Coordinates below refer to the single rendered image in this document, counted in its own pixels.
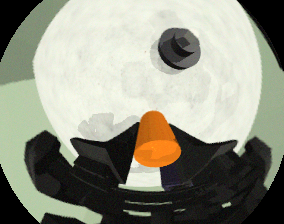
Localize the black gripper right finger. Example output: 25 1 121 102
169 123 238 185

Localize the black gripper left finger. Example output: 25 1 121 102
70 123 139 185

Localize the orange tapered knob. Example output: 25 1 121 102
134 111 181 168

